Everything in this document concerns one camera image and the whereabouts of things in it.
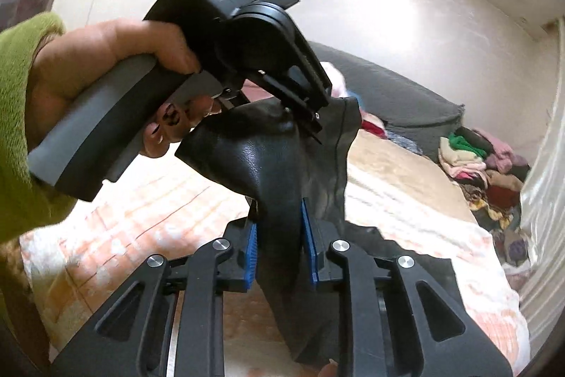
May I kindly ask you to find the white shiny curtain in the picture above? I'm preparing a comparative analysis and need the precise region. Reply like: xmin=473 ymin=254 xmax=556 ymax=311
xmin=518 ymin=19 xmax=565 ymax=355

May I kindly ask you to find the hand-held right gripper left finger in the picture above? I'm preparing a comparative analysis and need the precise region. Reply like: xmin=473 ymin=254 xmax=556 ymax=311
xmin=49 ymin=207 xmax=261 ymax=377

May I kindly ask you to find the pile of colourful clothes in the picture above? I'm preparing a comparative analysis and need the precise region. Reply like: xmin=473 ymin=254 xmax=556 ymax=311
xmin=437 ymin=125 xmax=533 ymax=267

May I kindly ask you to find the black leather jacket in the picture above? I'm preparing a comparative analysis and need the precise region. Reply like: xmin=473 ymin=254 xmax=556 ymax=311
xmin=174 ymin=94 xmax=460 ymax=364

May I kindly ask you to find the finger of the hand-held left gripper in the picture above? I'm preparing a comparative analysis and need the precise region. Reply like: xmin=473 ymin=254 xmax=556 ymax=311
xmin=230 ymin=1 xmax=333 ymax=107
xmin=260 ymin=71 xmax=325 ymax=146

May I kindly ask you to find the white orange printed blanket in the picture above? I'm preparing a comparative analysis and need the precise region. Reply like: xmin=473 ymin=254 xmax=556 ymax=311
xmin=20 ymin=158 xmax=530 ymax=377

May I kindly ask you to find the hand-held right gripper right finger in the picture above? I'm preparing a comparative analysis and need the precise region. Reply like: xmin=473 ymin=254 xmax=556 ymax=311
xmin=300 ymin=198 xmax=513 ymax=377

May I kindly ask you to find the person's left forearm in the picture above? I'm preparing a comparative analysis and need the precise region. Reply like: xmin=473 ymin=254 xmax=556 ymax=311
xmin=0 ymin=12 xmax=79 ymax=236

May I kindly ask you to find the person's right hand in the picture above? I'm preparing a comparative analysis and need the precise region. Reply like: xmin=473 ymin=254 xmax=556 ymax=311
xmin=318 ymin=359 xmax=343 ymax=377

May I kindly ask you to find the grey knitted cloth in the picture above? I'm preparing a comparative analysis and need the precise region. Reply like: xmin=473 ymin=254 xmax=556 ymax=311
xmin=387 ymin=133 xmax=425 ymax=158

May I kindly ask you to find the red pink cloth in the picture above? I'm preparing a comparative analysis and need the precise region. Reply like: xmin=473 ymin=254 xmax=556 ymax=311
xmin=361 ymin=112 xmax=390 ymax=140

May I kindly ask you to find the dark grey sofa cushion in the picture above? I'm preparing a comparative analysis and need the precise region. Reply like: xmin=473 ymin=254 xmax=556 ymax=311
xmin=307 ymin=41 xmax=466 ymax=157

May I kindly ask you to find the person's left hand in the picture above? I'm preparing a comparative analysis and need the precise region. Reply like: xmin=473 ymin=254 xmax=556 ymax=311
xmin=26 ymin=18 xmax=224 ymax=160

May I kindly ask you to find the beige bed sheet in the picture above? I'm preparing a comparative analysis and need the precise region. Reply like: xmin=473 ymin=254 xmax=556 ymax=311
xmin=346 ymin=132 xmax=484 ymax=230

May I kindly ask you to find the pink puffer jacket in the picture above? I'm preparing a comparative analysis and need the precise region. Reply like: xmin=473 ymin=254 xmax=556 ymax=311
xmin=319 ymin=60 xmax=350 ymax=99

